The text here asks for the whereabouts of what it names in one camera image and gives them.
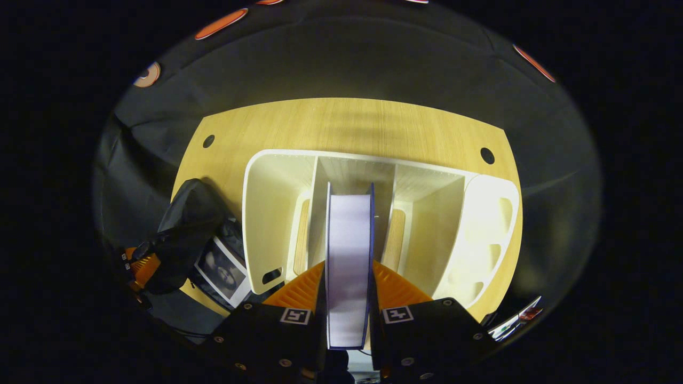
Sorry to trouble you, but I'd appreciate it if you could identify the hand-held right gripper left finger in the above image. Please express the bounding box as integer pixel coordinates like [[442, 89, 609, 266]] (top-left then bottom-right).
[[205, 260, 328, 383]]

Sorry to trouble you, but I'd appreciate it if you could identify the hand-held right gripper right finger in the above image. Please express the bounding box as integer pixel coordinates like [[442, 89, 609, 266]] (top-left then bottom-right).
[[369, 259, 498, 382]]

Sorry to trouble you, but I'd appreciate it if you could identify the black schoolbag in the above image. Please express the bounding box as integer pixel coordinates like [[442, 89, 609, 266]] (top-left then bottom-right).
[[136, 179, 251, 338]]

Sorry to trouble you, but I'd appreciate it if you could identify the black cover portrait book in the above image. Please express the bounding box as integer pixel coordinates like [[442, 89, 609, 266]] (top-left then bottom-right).
[[193, 237, 252, 310]]

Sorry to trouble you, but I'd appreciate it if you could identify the dark blue book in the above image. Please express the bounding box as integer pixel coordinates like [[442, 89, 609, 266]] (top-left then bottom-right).
[[324, 181, 376, 351]]

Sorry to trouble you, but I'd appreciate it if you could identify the white bookshelf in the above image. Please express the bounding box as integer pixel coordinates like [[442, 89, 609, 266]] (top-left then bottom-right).
[[242, 148, 521, 310]]

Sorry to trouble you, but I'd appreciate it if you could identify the small white cluttered table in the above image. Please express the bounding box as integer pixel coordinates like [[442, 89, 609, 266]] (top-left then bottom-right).
[[488, 296, 545, 342]]

